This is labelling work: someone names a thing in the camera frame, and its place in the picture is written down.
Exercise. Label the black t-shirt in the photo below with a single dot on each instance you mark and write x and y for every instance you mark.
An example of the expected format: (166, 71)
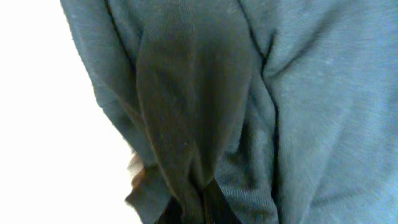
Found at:
(249, 111)

